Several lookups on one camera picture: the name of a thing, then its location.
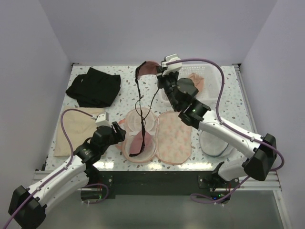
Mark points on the white plastic basket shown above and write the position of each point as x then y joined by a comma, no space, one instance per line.
210,92

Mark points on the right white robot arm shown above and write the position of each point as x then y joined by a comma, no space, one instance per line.
259,152

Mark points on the tulip print mesh laundry bag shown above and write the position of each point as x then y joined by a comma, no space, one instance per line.
166,137

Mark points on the black garment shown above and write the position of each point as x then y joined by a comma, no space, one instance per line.
95,89

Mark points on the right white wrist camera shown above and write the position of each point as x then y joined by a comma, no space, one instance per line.
169,64

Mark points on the round white mesh laundry bag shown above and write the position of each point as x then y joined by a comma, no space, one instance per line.
214,146

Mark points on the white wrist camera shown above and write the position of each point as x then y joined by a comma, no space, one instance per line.
101,119
169,64

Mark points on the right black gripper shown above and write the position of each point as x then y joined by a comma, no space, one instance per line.
161,78

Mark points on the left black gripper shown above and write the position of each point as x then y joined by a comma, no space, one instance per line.
119,131

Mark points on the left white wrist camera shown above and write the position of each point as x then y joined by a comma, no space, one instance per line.
101,119

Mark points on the pink beige bra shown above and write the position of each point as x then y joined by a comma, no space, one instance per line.
197,80

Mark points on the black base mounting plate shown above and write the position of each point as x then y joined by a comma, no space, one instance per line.
109,184

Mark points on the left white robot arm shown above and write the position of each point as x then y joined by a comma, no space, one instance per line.
28,206

